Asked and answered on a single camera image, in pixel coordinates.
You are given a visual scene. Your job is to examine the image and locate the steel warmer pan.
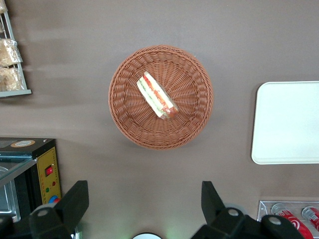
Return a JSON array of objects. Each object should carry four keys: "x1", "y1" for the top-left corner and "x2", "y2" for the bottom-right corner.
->
[{"x1": 0, "y1": 166, "x2": 21, "y2": 223}]

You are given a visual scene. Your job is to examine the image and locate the black yellow food warmer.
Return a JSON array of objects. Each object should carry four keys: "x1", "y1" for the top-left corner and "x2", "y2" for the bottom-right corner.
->
[{"x1": 0, "y1": 137, "x2": 62, "y2": 224}]

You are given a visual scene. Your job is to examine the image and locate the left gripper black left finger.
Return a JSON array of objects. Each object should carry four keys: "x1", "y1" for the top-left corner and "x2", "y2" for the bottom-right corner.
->
[{"x1": 28, "y1": 180, "x2": 90, "y2": 239}]

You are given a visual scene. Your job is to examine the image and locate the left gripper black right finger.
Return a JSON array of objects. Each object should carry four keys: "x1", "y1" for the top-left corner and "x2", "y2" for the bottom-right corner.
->
[{"x1": 190, "y1": 181, "x2": 262, "y2": 239}]

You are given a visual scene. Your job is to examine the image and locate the red cola bottle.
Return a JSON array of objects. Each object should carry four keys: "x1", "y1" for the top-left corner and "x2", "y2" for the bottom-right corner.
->
[
  {"x1": 271, "y1": 203, "x2": 315, "y2": 239},
  {"x1": 301, "y1": 206, "x2": 319, "y2": 232}
]

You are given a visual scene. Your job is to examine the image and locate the large brown wicker basket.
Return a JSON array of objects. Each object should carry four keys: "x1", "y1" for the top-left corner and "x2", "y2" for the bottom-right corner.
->
[{"x1": 108, "y1": 44, "x2": 214, "y2": 150}]

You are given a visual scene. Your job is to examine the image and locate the beige plastic tray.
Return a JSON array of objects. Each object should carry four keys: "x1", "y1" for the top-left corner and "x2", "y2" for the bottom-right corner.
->
[{"x1": 251, "y1": 81, "x2": 319, "y2": 165}]

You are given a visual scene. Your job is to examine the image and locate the triangle sandwich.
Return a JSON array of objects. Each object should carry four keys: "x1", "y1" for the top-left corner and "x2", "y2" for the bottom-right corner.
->
[{"x1": 136, "y1": 71, "x2": 179, "y2": 120}]

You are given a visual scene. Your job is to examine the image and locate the tray of packaged snacks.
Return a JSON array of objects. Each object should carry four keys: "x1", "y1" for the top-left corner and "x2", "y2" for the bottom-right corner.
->
[{"x1": 0, "y1": 0, "x2": 32, "y2": 98}]

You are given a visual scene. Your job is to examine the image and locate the clear acrylic bottle rack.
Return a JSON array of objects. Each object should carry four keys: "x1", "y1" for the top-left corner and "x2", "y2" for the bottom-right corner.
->
[{"x1": 256, "y1": 200, "x2": 319, "y2": 239}]

